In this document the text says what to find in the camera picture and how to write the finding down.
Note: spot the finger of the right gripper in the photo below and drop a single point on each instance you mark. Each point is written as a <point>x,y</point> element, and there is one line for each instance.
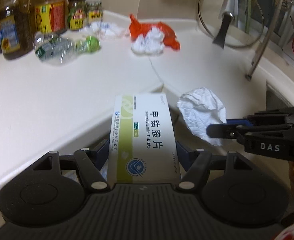
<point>227,131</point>
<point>239,122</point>

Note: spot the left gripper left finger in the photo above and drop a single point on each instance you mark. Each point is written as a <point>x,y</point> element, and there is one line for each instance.
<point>89,163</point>

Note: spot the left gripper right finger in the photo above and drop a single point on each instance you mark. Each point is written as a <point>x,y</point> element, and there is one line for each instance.
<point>196,164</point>

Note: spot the white paper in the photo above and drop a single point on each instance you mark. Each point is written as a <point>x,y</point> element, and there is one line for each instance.
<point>200,108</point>

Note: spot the white green medicine box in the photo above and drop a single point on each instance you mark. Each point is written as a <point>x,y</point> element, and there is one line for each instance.
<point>142,143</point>

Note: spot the glass pot lid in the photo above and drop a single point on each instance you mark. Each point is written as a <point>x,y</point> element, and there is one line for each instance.
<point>237,24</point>

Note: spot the crumpled white tissue ball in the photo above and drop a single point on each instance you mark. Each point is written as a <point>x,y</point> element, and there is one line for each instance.
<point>151,44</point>

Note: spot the crushed clear plastic bottle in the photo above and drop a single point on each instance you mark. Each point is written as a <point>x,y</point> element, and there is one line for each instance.
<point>54,49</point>

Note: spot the red plastic bag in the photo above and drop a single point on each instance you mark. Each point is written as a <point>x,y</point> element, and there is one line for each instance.
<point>136,28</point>

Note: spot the tall green pickle jar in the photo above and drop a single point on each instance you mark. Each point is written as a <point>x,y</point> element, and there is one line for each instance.
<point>77,17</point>

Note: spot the small pickle jar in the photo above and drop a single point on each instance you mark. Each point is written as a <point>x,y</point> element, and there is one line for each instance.
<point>94,11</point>

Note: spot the yellow red label oil bottle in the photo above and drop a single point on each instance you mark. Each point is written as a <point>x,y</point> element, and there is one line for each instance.
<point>50,16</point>

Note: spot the large dark oil bottle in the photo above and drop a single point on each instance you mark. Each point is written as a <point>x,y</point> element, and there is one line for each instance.
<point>16,28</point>

